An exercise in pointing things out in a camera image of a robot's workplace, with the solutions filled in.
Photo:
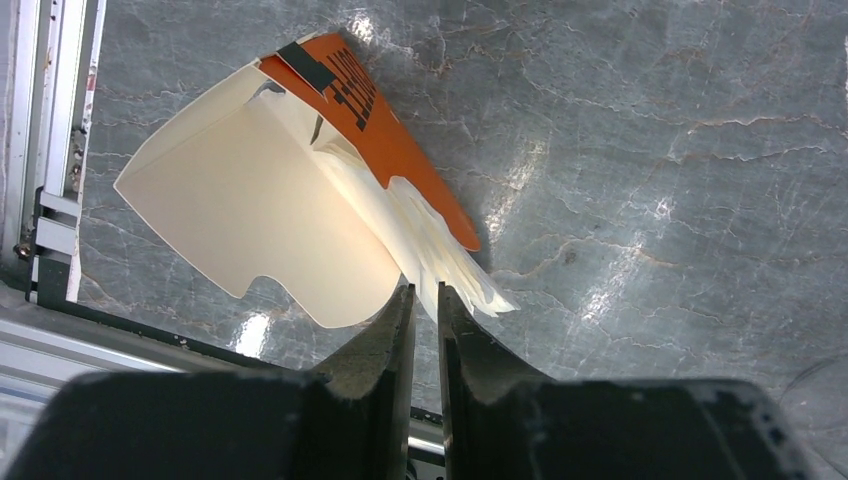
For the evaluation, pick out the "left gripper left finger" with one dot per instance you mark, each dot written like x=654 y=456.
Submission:
x=346 y=418

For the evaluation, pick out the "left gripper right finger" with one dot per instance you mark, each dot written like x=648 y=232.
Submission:
x=505 y=419

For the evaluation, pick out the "coffee filter paper pack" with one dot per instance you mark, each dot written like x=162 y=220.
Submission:
x=296 y=168

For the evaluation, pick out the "left aluminium frame post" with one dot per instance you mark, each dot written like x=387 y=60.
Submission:
x=50 y=52

